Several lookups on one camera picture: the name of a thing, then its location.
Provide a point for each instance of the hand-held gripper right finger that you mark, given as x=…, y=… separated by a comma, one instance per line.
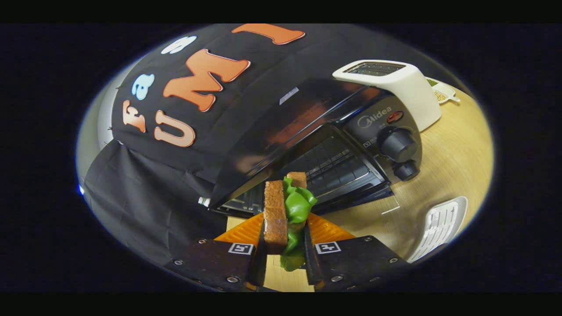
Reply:
x=309, y=263

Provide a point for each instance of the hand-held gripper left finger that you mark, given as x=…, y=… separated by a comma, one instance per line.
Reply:
x=260, y=263

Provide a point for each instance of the lettuce toast sandwich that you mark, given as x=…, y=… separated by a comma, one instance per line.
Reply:
x=275, y=219

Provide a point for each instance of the black toaster oven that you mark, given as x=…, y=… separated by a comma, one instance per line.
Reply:
x=281, y=127

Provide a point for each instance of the white pop-up toaster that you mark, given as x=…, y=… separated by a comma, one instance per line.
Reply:
x=408, y=92

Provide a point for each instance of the black backdrop cloth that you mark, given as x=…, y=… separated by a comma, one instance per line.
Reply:
x=145, y=206

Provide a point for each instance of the white ridged tray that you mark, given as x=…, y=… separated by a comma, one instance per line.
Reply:
x=439, y=228

